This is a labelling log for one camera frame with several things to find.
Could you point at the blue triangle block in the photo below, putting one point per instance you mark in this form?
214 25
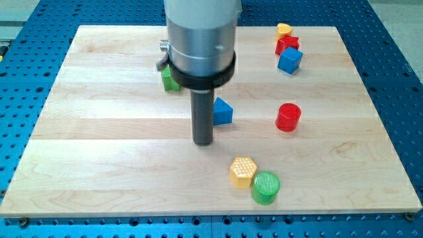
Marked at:
222 112

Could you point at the green block behind arm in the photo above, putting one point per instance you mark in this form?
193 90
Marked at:
169 83

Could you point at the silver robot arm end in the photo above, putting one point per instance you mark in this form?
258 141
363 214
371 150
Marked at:
199 48

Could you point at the blue cube block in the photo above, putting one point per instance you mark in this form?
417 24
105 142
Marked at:
290 60

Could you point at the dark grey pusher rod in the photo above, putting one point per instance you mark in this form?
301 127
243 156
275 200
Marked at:
202 116

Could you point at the yellow hexagon block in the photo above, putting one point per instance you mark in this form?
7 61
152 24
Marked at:
242 172

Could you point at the red cylinder block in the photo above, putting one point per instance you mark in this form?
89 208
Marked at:
288 117

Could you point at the green cylinder block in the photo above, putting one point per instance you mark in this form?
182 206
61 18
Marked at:
265 187

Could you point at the red star block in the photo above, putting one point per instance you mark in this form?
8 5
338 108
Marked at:
285 43

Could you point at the light wooden board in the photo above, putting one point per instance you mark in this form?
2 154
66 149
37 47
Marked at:
111 142

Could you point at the yellow heart block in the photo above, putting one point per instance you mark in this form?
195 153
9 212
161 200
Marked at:
283 30

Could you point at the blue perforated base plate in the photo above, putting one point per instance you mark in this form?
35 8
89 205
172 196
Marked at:
395 86

